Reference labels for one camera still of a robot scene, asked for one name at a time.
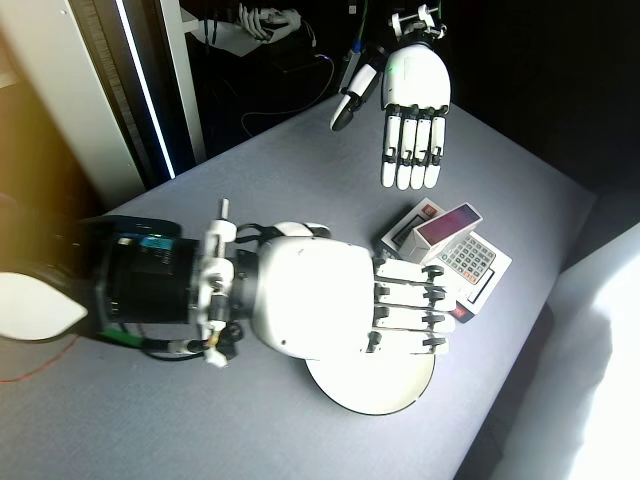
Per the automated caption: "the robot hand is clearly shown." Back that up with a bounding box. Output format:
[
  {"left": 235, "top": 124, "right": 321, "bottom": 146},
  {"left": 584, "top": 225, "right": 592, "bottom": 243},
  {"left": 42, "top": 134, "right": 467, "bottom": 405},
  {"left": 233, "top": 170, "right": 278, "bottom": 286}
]
[
  {"left": 249, "top": 221, "right": 457, "bottom": 362},
  {"left": 329, "top": 43, "right": 453, "bottom": 191}
]

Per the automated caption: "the small dark rectangular box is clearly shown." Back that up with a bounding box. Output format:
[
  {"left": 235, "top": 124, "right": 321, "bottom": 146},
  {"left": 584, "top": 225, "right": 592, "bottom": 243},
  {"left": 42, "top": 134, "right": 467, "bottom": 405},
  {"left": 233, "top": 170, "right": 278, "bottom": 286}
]
[{"left": 412, "top": 201, "right": 485, "bottom": 265}]

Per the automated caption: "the white plate dark rim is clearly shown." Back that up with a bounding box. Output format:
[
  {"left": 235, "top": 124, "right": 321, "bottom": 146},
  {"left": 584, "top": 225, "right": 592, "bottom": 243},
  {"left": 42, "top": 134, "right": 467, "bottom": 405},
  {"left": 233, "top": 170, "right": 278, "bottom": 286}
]
[{"left": 302, "top": 344, "right": 438, "bottom": 416}]

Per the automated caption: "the white calculator box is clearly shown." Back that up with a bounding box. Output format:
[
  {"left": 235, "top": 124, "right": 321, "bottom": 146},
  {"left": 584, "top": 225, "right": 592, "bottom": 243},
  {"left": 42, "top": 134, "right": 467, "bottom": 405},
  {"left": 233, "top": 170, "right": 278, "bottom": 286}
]
[{"left": 377, "top": 197, "right": 514, "bottom": 324}]

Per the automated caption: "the spare white robot hand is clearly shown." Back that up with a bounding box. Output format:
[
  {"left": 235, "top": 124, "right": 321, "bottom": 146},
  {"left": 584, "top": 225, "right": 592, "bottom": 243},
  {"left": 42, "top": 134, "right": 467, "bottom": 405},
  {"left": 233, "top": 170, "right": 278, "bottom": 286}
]
[{"left": 237, "top": 2, "right": 304, "bottom": 42}]

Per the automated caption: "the grey table cloth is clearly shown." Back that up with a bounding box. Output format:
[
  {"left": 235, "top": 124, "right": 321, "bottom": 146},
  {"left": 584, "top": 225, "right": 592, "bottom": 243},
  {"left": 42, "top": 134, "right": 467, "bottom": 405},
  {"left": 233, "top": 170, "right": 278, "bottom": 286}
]
[{"left": 0, "top": 92, "right": 601, "bottom": 480}]

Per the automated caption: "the thin black cable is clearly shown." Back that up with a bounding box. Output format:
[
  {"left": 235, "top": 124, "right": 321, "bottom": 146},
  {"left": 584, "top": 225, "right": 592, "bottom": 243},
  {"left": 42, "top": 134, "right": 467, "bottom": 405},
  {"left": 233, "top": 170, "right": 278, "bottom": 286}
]
[{"left": 241, "top": 52, "right": 337, "bottom": 137}]

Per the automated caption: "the white cabinet frame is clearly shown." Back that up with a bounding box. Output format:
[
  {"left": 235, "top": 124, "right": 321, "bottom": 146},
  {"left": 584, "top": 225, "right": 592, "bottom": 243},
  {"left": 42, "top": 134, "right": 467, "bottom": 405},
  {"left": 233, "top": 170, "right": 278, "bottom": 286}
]
[{"left": 0, "top": 0, "right": 207, "bottom": 207}]

